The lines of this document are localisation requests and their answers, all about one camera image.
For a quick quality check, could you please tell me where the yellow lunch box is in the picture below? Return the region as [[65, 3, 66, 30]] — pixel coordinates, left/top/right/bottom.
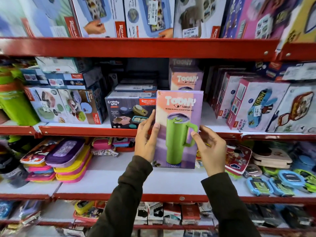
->
[[74, 200, 96, 215]]

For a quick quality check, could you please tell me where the pink blue flat box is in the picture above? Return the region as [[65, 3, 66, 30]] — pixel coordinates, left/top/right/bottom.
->
[[112, 137, 136, 148]]

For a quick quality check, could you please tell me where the pink carton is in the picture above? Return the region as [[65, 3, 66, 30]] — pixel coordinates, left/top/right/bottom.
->
[[236, 0, 300, 40]]

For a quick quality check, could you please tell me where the person's left hand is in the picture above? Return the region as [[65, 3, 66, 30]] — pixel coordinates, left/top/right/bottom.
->
[[134, 110, 161, 163]]

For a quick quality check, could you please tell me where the row of white pink cartons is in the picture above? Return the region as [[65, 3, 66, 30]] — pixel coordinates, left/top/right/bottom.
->
[[206, 66, 258, 120]]

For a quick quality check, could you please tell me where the white black small carton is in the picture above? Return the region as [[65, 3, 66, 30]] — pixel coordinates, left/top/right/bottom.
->
[[146, 202, 164, 225], [134, 202, 149, 225]]

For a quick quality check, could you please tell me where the red printed lunch box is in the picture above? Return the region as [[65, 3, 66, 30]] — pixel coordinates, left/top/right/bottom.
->
[[20, 138, 63, 166]]

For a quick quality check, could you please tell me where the dark purple carton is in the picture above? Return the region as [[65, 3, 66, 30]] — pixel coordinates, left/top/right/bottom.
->
[[220, 0, 247, 39]]

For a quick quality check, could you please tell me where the small grey oval container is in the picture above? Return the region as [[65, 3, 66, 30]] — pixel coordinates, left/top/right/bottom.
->
[[243, 163, 263, 178]]

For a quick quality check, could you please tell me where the blue packaged item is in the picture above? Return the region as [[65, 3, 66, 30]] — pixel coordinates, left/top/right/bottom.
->
[[0, 200, 15, 220]]

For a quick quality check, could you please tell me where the red metal shelving rack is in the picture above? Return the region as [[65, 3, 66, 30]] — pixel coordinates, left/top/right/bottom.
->
[[0, 37, 316, 237]]

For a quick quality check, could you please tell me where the white carton brown tray print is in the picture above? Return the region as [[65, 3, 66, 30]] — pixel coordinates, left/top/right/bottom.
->
[[173, 0, 229, 39]]

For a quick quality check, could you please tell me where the dark grey bottle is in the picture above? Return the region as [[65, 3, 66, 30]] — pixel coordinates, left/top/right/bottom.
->
[[0, 154, 29, 188]]

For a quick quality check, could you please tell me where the red white small carton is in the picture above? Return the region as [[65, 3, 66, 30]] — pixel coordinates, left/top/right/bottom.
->
[[163, 203, 182, 225]]

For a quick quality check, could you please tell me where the small patterned white box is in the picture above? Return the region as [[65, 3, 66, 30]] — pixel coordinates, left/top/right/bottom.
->
[[91, 149, 119, 158]]

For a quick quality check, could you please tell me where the pink lunch box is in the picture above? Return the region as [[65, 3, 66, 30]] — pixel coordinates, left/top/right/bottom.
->
[[92, 137, 114, 151]]

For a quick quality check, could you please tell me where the person's right forearm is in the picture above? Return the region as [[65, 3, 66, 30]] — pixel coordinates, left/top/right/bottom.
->
[[201, 172, 262, 237]]

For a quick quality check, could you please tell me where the white carton blue tray print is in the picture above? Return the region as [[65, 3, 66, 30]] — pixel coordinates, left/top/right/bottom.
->
[[123, 0, 176, 38]]

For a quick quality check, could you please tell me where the beige lunch box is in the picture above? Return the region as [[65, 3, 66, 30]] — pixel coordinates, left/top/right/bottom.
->
[[251, 147, 293, 170]]

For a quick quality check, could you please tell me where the person's left forearm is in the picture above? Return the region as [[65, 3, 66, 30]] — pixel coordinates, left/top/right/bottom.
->
[[86, 155, 153, 237]]

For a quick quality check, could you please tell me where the stack of pink blue lunch boxes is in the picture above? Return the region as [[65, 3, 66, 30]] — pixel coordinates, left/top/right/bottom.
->
[[25, 163, 57, 183]]

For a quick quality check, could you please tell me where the white carton with hand print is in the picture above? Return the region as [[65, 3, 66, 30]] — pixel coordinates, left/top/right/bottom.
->
[[69, 0, 128, 38]]

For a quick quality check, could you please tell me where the blue round container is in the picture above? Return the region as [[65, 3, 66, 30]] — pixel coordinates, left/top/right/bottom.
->
[[291, 155, 316, 172]]

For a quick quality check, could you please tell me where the person's right hand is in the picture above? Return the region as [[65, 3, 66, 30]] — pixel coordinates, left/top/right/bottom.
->
[[191, 125, 228, 177]]

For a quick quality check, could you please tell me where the pale blue lunch box carton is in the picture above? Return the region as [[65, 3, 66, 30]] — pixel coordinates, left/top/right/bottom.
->
[[0, 0, 80, 38]]

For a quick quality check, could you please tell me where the green rimmed steel container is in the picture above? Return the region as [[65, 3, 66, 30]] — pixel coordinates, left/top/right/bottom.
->
[[293, 168, 316, 193]]

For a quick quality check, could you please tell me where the red cartoon lunch box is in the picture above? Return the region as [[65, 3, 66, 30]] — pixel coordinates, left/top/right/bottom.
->
[[224, 144, 253, 176]]

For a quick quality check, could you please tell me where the small dark blue carton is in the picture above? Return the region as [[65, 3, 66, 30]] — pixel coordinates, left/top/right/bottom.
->
[[20, 68, 49, 86]]

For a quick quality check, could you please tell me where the white carton green bowl print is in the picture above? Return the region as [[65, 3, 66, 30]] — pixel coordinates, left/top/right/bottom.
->
[[24, 86, 73, 124]]

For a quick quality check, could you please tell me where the pink purple green tumbler box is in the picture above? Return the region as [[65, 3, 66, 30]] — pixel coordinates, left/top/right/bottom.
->
[[153, 90, 204, 170]]

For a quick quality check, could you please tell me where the stack of dark flat cartons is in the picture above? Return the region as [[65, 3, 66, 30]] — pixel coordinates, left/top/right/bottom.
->
[[112, 78, 158, 93]]

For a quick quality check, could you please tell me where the white carton blue skateboard print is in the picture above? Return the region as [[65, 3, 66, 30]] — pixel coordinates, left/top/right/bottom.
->
[[226, 78, 291, 133]]

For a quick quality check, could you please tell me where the purple lunch box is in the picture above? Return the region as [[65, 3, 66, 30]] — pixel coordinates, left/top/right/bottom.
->
[[45, 138, 86, 169]]

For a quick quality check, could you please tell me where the yellow carton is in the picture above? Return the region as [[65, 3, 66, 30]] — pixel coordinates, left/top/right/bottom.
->
[[276, 0, 316, 51]]

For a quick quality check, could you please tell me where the blue rimmed steel container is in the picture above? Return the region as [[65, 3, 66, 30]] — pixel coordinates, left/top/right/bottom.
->
[[246, 176, 274, 197], [269, 177, 296, 197], [277, 170, 307, 190]]

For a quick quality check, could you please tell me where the stack of yellow pink lunch boxes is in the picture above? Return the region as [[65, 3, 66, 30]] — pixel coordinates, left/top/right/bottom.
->
[[53, 145, 93, 183]]

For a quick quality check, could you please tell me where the flat white carton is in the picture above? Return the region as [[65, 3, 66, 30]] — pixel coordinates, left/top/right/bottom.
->
[[35, 57, 93, 74]]

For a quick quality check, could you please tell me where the white carton red lunchbox print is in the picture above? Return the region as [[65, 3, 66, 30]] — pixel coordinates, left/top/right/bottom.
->
[[267, 84, 316, 134]]

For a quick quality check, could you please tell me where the white carton coloured containers print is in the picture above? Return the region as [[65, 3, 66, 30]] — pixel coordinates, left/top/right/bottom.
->
[[57, 87, 108, 125]]

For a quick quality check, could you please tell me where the dark carton snack box print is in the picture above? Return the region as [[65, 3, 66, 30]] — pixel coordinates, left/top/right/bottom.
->
[[105, 91, 157, 130]]

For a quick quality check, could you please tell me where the dark blue carton red label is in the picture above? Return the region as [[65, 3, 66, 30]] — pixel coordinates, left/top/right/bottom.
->
[[44, 68, 104, 90]]

